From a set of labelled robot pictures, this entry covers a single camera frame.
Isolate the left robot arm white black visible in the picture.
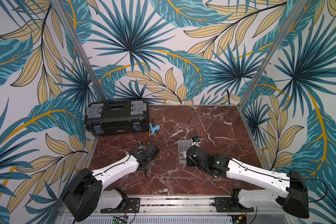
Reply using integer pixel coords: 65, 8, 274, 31
63, 143, 160, 222

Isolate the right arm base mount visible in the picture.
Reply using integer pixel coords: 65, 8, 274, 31
212, 188, 254, 214

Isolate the translucent plastic storage box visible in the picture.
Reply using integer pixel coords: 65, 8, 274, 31
178, 139, 191, 164

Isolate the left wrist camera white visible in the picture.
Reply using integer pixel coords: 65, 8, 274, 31
137, 142, 145, 151

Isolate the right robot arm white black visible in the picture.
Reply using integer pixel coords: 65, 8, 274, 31
186, 145, 309, 219

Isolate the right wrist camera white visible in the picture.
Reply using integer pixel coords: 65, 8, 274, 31
190, 136, 201, 147

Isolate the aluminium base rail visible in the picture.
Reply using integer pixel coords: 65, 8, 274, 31
55, 194, 297, 224

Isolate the blue toy figure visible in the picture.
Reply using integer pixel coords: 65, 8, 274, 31
148, 122, 160, 136

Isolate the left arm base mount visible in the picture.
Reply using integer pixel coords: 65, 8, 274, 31
97, 188, 141, 214

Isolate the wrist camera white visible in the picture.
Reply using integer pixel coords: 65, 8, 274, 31
190, 136, 201, 147
137, 142, 145, 151

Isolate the black plastic toolbox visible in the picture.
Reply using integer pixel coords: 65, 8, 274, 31
84, 99, 150, 136

